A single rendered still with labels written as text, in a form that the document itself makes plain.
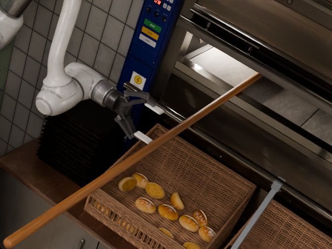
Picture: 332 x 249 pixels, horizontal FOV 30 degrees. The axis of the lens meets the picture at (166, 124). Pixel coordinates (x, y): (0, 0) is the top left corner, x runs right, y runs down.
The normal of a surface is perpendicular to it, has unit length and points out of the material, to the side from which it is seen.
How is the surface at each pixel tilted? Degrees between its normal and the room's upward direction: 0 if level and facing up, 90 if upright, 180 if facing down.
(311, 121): 0
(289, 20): 70
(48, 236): 90
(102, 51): 90
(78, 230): 90
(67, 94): 61
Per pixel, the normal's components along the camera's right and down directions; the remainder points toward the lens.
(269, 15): -0.39, 0.04
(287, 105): 0.30, -0.79
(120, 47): -0.52, 0.33
